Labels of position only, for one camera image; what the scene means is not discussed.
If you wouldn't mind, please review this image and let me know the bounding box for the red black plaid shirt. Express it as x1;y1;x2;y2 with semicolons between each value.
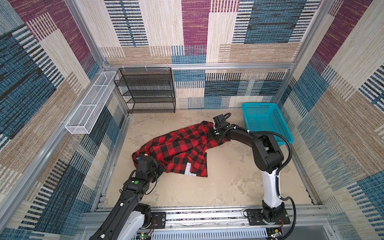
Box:
132;121;230;177

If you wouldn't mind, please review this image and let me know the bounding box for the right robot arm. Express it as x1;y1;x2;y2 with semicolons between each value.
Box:
210;123;287;224

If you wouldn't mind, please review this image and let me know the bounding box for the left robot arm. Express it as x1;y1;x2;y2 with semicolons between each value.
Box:
90;155;164;240

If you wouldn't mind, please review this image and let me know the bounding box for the teal plastic basket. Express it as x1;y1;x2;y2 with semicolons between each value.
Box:
242;103;294;144

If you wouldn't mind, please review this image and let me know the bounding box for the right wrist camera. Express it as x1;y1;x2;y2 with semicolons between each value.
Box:
213;115;225;128

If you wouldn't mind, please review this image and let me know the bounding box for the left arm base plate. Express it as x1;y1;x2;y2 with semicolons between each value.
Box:
150;212;167;230

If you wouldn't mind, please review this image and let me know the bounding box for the black wire shelf rack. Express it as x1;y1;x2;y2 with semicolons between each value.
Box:
115;67;176;114

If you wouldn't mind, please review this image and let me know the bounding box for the white wire mesh tray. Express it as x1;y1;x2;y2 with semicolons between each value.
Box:
65;72;117;135

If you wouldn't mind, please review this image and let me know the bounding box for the aluminium mounting rail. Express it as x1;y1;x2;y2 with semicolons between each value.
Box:
77;204;334;240

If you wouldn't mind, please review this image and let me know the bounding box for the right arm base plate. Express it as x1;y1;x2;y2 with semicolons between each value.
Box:
243;208;291;226

